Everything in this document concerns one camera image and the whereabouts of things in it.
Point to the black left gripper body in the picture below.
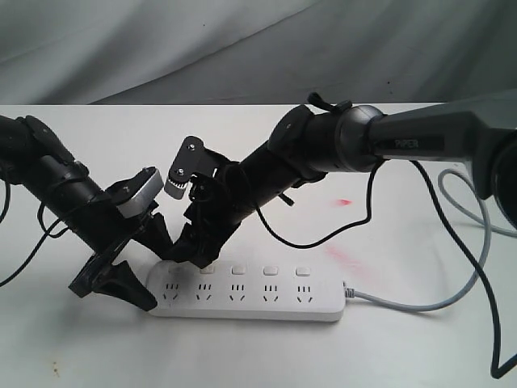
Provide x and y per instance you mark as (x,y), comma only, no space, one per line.
(93,217)

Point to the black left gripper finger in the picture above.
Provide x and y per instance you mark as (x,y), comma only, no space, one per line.
(155,236)
(120,281)

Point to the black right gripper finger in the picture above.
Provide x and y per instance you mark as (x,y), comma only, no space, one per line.
(205,253)
(185,248)

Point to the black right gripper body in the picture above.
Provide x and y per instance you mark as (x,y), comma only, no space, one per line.
(218,204)

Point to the white five-outlet power strip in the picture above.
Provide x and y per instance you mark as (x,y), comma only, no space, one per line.
(284,292)

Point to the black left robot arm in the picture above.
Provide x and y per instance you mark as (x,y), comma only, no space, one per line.
(33,156)

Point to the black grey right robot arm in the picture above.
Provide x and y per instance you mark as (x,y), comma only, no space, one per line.
(317,138)

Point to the grey backdrop cloth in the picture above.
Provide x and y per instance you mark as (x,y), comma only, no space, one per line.
(254,52)

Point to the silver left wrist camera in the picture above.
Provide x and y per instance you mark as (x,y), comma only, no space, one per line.
(133,196)

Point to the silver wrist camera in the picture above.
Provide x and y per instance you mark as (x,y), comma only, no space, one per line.
(133,196)
(192,160)

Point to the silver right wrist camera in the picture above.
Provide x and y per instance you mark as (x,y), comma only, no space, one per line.
(192,160)

